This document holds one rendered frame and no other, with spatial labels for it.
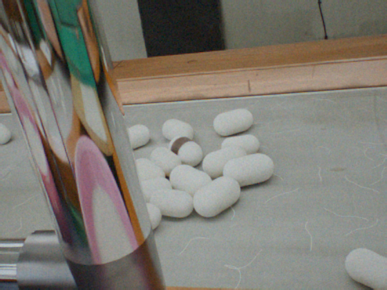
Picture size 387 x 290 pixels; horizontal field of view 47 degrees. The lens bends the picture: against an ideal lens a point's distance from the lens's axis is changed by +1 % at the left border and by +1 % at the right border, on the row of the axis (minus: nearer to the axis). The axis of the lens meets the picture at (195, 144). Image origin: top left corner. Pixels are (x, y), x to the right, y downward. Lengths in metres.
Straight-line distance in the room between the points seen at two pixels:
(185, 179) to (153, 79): 0.23
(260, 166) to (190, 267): 0.09
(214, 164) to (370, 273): 0.14
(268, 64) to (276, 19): 1.92
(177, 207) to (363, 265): 0.12
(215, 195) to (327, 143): 0.13
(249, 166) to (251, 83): 0.19
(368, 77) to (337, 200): 0.21
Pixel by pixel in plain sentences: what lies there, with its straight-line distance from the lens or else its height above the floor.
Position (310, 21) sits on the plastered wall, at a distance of 2.43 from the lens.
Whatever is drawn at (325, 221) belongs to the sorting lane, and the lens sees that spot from 0.29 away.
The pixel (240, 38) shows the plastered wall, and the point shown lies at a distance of 2.46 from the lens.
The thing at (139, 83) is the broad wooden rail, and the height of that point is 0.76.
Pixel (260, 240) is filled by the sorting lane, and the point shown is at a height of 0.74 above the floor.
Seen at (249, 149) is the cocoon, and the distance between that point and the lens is 0.36.
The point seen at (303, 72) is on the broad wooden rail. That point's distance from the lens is 0.50.
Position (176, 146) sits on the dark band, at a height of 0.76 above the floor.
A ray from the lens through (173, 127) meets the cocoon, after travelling 0.40.
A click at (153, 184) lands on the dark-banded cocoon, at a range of 0.32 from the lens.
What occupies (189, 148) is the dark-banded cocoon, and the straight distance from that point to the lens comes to 0.35.
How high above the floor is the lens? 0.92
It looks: 26 degrees down
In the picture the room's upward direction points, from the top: 10 degrees counter-clockwise
